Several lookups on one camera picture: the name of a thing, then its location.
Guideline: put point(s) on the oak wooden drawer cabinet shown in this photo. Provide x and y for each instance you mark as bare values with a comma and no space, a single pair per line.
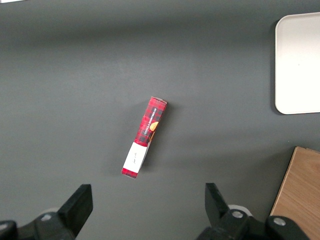
300,195

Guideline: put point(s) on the red tartan shortbread box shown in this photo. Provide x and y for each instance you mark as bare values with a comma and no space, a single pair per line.
147,130

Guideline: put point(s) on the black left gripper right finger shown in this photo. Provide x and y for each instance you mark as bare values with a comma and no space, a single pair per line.
220,212

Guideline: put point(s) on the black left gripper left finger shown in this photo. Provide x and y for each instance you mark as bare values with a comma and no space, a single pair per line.
72,212

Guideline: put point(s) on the beige rectangular plastic tray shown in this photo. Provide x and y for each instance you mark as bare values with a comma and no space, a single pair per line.
298,62

